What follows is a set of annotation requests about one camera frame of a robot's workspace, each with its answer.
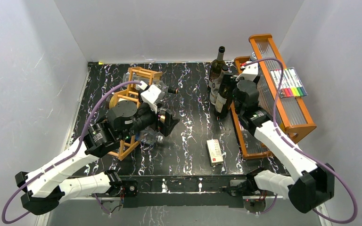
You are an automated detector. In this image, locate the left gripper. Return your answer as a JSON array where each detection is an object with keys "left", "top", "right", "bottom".
[{"left": 120, "top": 102, "right": 180, "bottom": 141}]

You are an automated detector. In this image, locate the dark green black-cap wine bottle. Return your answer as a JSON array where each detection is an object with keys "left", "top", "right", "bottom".
[{"left": 214, "top": 74, "right": 236, "bottom": 119}]

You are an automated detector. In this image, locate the dark green silver-cap wine bottle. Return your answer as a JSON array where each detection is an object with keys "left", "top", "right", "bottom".
[{"left": 207, "top": 46, "right": 225, "bottom": 91}]

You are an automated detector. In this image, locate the clear labelled liquor bottle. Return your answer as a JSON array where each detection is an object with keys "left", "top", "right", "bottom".
[{"left": 208, "top": 64, "right": 229, "bottom": 105}]

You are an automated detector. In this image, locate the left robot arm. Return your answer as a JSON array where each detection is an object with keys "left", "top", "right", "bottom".
[{"left": 15, "top": 100, "right": 180, "bottom": 215}]

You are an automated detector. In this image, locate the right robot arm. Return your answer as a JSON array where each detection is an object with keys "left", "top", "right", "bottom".
[{"left": 231, "top": 75, "right": 335, "bottom": 213}]

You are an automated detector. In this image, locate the clear square blue-label bottle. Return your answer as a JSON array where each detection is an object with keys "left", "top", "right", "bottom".
[{"left": 135, "top": 128, "right": 164, "bottom": 145}]

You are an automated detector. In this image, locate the brown gold-cap wine bottle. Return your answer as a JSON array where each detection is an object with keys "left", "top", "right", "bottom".
[{"left": 105, "top": 92, "right": 124, "bottom": 109}]

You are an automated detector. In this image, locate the wooden wine rack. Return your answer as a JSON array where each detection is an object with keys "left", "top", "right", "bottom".
[{"left": 98, "top": 67, "right": 162, "bottom": 161}]

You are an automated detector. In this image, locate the clear black-cap bottle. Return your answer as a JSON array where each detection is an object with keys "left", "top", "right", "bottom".
[{"left": 122, "top": 72, "right": 179, "bottom": 94}]

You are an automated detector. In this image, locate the blue-label can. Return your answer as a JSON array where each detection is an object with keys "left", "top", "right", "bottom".
[{"left": 250, "top": 52, "right": 258, "bottom": 62}]

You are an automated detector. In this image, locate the coloured marker pack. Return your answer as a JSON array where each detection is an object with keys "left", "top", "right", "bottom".
[{"left": 279, "top": 67, "right": 307, "bottom": 98}]

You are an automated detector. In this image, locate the white rectangular box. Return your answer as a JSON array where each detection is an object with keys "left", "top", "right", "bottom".
[{"left": 206, "top": 139, "right": 224, "bottom": 166}]

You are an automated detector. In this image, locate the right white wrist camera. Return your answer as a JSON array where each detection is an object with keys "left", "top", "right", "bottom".
[{"left": 236, "top": 61, "right": 260, "bottom": 84}]

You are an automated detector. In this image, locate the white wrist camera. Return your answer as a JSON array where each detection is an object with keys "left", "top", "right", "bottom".
[
  {"left": 136, "top": 81, "right": 165, "bottom": 113},
  {"left": 236, "top": 61, "right": 260, "bottom": 84}
]

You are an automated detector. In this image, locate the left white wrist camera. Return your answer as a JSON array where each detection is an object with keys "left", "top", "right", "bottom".
[{"left": 136, "top": 81, "right": 165, "bottom": 113}]

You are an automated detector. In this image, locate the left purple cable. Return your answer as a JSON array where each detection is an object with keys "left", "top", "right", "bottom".
[{"left": 1, "top": 80, "right": 144, "bottom": 225}]

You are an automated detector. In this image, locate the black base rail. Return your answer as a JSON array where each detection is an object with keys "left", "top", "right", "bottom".
[{"left": 42, "top": 174, "right": 324, "bottom": 216}]

